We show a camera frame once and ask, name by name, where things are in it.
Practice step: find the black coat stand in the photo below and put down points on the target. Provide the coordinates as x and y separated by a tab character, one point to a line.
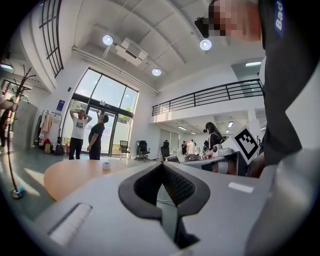
17	193

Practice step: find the black head-mounted camera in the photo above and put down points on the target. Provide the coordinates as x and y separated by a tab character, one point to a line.
202	25

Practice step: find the black office chair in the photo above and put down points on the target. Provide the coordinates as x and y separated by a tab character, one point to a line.
143	147
165	150

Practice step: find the round wooden table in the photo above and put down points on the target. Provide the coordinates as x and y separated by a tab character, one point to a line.
75	175

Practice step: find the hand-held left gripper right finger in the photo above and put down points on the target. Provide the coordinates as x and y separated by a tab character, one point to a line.
225	212

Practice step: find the grey mesh chair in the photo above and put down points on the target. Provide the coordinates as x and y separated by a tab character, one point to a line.
124	145

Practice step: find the clothes rack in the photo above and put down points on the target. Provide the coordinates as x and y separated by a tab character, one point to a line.
47	125

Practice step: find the person's face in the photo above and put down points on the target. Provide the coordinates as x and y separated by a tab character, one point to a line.
232	20

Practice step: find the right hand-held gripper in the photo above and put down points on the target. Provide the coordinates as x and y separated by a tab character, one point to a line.
246	145

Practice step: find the person's black shirt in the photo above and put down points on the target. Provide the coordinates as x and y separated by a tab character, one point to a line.
287	50

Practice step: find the blue wall sign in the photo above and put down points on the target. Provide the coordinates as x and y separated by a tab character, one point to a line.
60	105

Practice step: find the grey locker cabinet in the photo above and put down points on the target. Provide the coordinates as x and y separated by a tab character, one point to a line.
25	125

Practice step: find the black balcony railing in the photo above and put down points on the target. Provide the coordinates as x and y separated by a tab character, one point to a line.
228	92

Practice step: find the person's right forearm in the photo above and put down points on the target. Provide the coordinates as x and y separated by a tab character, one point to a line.
256	166

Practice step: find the blue cloth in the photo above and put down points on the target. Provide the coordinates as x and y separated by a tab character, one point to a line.
22	190

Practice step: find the round ceiling light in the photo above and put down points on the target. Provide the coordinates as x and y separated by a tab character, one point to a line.
156	72
107	40
205	45

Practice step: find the white ceiling air conditioner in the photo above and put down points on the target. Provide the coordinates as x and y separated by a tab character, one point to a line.
130	51

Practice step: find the white tape roll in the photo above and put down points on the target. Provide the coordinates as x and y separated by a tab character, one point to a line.
106	167

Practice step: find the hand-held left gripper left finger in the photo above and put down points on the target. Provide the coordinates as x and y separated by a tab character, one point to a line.
100	225

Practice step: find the glass door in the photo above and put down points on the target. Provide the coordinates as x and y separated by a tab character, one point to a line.
113	135

